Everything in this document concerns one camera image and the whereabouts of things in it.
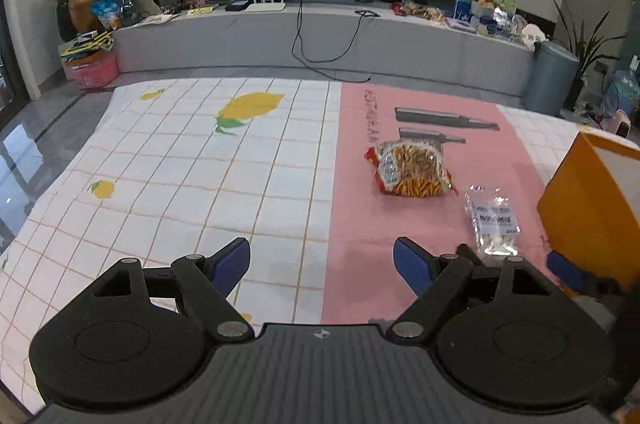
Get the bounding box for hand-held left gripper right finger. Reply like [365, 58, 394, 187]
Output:
[386, 237, 562, 340]

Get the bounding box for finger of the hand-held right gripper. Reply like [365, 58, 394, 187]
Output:
[546, 251, 623, 303]

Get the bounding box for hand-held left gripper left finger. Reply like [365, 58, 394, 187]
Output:
[85, 237, 254, 340]

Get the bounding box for orange box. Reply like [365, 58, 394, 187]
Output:
[537, 129, 640, 291]

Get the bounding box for small clear snack packet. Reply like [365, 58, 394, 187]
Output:
[462, 184, 522, 258]

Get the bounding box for bag of stick snacks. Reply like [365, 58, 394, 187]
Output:
[365, 140, 459, 200]

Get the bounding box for pile of snacks on console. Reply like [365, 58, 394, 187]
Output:
[391, 0, 447, 24]

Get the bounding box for pink printed mat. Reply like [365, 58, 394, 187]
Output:
[320, 82, 567, 326]

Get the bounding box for white checked lemon blanket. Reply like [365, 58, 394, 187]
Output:
[0, 77, 608, 412]

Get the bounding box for small standing fan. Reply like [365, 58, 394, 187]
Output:
[599, 72, 635, 138]

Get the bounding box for grey trash can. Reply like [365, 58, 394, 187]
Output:
[522, 40, 581, 117]

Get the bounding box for grey television console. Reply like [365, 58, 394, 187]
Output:
[112, 0, 537, 99]

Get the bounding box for tall-leaved potted plant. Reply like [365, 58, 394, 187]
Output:
[552, 0, 628, 111]

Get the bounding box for pink storage box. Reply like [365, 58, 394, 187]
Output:
[62, 52, 120, 91]

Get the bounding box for blue and white boxes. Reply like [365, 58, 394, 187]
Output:
[452, 0, 502, 36]

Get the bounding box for stack of papers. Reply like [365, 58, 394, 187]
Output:
[60, 30, 115, 66]

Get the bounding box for blue snack bag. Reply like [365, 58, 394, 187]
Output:
[90, 0, 124, 30]

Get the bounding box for black cable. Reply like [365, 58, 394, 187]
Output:
[291, 0, 373, 83]

